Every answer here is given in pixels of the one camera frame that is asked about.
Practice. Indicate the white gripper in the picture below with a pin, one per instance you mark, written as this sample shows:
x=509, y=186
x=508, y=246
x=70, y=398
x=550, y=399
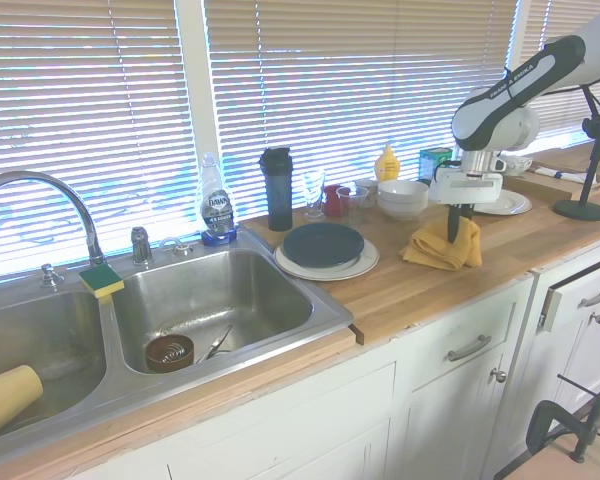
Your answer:
x=467, y=190

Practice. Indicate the yellow cloth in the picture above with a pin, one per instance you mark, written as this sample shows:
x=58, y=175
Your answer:
x=430, y=250

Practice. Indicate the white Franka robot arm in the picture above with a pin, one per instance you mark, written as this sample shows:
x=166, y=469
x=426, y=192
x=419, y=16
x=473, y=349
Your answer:
x=505, y=100

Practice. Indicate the white dinner plate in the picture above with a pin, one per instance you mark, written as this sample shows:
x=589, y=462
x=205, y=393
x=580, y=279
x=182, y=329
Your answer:
x=515, y=202
x=365, y=262

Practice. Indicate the dark blue plate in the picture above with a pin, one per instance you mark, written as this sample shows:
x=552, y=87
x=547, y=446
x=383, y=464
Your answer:
x=322, y=242

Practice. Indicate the white ceramic bowl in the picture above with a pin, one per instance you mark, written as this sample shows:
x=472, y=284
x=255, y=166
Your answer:
x=402, y=214
x=402, y=192

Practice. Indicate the green cardboard box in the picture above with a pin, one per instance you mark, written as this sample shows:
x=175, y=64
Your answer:
x=427, y=165

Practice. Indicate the white patterned bowl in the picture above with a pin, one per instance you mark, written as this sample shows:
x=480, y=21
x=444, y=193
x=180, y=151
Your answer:
x=517, y=164

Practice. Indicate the yellow mustard bottle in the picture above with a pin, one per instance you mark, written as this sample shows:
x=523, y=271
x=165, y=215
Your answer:
x=387, y=167

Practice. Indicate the wooden tray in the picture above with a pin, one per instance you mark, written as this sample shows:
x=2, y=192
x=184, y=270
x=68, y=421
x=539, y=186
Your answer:
x=545, y=190

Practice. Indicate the small white cup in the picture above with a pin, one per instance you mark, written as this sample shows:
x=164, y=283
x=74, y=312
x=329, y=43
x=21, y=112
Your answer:
x=367, y=187

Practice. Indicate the white rolled napkin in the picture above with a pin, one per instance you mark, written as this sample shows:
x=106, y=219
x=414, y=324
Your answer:
x=547, y=172

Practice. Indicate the clear plastic cup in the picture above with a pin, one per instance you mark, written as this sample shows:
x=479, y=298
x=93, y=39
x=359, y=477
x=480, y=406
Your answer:
x=352, y=200

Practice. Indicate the red mug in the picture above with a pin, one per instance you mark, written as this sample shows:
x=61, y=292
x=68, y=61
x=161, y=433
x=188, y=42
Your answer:
x=332, y=200

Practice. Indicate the clear drinking glass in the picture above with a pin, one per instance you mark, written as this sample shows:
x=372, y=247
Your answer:
x=313, y=192

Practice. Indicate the white window blind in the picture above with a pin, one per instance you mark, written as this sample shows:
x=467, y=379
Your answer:
x=355, y=90
x=535, y=25
x=80, y=125

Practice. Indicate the black shaker bottle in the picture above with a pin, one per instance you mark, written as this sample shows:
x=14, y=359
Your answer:
x=278, y=195

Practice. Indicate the dark C-clamp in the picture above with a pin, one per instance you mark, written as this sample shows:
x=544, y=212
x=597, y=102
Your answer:
x=537, y=425

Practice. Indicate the clear Dawn dish soap bottle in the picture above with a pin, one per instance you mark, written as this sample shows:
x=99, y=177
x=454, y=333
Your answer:
x=219, y=210

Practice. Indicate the white kitchen base cabinet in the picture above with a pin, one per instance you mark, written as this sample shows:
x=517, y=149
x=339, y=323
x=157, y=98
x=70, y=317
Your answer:
x=305, y=425

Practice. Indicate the stainless steel double sink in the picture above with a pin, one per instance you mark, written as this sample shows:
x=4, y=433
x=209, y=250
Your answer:
x=205, y=280

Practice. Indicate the wooden table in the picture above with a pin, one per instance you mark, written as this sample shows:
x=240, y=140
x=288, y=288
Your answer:
x=555, y=467

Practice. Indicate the metal whisk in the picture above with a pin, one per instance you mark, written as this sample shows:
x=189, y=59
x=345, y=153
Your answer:
x=219, y=342

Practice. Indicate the brown bowl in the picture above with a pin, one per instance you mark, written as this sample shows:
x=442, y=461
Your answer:
x=155, y=357

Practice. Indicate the yellow green sponge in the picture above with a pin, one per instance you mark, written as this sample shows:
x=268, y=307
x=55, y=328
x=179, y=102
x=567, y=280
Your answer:
x=100, y=280

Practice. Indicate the chrome gooseneck faucet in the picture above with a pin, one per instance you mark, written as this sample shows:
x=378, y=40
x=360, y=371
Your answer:
x=87, y=220

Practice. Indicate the chrome soap dispenser knob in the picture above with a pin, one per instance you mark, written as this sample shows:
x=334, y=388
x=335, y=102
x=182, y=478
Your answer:
x=50, y=276

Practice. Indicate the yellow plastic cup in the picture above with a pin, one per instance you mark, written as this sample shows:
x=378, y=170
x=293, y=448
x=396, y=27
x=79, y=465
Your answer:
x=10, y=400

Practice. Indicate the black camera stand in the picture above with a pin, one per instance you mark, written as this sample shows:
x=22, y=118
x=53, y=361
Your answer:
x=580, y=210

